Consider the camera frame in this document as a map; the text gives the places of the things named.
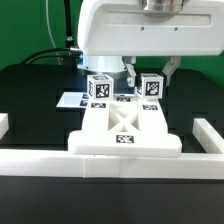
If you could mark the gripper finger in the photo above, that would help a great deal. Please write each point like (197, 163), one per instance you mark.
(170, 67)
(129, 62)

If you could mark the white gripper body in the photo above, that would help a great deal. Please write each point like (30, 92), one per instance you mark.
(132, 28)

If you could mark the white chair back frame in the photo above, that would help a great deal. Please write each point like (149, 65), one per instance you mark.
(125, 126)

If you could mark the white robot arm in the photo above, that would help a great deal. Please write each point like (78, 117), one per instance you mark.
(114, 64)

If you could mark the white sheet with tags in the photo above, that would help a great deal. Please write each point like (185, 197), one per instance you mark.
(73, 100)

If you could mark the white block at left edge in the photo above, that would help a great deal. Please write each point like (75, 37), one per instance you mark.
(4, 125)

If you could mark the white U-shaped obstacle fence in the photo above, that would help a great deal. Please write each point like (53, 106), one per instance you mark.
(207, 165)

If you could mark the black cable thick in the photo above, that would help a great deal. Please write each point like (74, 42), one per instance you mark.
(54, 52)

